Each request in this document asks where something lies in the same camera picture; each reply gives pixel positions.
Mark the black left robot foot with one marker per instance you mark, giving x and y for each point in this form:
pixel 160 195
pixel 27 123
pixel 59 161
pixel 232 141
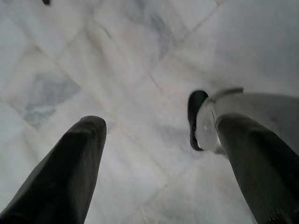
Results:
pixel 196 105

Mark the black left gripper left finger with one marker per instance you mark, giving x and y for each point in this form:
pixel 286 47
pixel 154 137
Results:
pixel 58 177

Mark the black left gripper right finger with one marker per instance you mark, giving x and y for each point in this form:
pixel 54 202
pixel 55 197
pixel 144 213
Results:
pixel 264 177

